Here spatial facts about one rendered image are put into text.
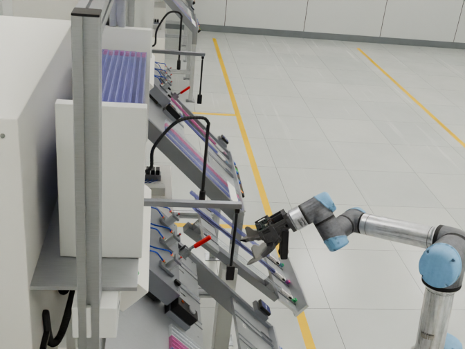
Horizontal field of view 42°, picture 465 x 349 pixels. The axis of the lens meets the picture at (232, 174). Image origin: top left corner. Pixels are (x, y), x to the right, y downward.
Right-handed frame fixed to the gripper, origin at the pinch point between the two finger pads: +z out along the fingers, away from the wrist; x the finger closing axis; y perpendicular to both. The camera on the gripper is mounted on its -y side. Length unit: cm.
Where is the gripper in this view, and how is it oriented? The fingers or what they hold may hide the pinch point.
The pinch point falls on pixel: (243, 253)
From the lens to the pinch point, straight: 212.8
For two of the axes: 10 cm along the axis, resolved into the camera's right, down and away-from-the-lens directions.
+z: -8.6, 4.9, 1.1
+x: 1.4, 4.5, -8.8
